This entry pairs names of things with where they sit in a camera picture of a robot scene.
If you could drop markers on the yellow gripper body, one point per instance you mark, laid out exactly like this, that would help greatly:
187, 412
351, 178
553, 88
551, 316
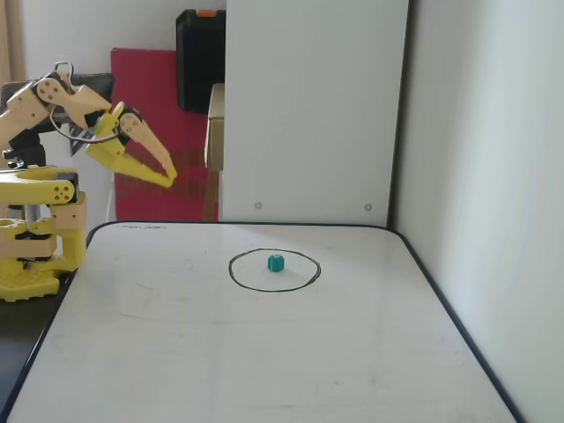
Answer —
108, 149

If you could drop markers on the orange moving gripper finger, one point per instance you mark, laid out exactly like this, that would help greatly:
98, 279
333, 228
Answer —
150, 141

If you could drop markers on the yellow fixed gripper finger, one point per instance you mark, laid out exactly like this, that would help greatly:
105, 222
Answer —
145, 172

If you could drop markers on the green cube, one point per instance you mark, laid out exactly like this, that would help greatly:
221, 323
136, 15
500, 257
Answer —
276, 263

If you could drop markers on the yellow and orange robot arm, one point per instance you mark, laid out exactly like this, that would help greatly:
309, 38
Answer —
26, 110

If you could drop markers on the black drawn circle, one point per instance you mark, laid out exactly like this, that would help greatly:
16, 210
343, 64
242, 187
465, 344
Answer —
273, 291

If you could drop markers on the red board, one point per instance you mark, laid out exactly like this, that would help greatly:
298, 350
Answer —
145, 88

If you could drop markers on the cardboard box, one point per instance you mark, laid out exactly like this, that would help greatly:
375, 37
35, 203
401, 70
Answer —
217, 132

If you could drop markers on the black plastic case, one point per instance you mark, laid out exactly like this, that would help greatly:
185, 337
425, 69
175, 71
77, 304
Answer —
200, 66

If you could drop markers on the beige curtain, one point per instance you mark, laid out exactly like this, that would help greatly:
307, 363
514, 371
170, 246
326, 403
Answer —
11, 39

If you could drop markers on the white panel board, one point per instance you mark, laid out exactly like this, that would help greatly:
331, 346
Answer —
313, 110

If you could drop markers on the white BIC whiteboard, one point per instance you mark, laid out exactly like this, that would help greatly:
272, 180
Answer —
264, 352

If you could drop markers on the yellow robot base plate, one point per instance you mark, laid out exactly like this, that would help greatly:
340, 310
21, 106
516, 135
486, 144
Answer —
26, 286

